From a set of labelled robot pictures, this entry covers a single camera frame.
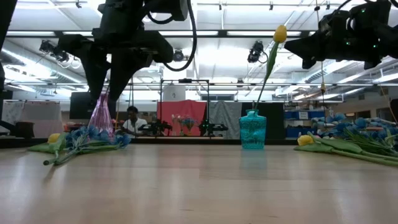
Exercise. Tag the black panel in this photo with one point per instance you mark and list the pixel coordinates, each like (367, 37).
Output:
(275, 121)

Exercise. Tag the red cloth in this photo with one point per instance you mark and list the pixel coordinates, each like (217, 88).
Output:
(186, 109)

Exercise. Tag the pink glass vase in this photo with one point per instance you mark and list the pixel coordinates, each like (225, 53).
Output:
(101, 118)

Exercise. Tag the grey cloth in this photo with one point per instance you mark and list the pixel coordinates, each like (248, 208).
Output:
(224, 115)

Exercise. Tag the dark stool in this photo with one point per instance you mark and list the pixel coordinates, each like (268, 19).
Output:
(25, 130)

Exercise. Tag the black aluminium table frame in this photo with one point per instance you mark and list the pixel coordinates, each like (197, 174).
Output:
(186, 140)

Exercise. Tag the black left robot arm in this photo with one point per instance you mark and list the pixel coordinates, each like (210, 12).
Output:
(124, 12)

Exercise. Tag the blue artificial flower spray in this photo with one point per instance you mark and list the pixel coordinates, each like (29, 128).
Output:
(339, 117)
(122, 140)
(360, 123)
(73, 138)

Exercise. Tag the black metal frame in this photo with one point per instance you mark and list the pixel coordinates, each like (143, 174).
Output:
(185, 80)

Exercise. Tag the black ceiling camera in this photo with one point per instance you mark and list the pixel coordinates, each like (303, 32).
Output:
(256, 49)

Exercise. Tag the black background robot arm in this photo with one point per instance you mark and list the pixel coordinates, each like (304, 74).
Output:
(155, 127)
(211, 127)

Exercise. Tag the background flower bouquet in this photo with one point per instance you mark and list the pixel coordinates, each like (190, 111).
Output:
(188, 122)

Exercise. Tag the ceiling camera cluster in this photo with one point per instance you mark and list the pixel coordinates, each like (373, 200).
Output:
(49, 47)

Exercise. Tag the blue storage bin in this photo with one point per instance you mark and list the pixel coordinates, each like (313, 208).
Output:
(295, 133)
(292, 115)

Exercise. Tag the person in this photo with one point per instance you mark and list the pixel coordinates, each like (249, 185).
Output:
(135, 126)

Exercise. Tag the white cloth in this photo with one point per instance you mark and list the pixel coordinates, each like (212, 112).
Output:
(12, 112)

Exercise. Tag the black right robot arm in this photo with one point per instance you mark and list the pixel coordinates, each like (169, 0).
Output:
(391, 37)

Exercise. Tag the black screen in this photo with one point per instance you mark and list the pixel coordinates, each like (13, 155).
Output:
(77, 105)

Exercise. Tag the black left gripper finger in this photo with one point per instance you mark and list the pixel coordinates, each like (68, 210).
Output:
(122, 76)
(98, 74)

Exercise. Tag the pale pink cloth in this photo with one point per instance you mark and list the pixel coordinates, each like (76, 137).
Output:
(43, 118)

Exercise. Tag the teal glass vase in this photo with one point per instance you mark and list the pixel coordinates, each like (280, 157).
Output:
(252, 130)

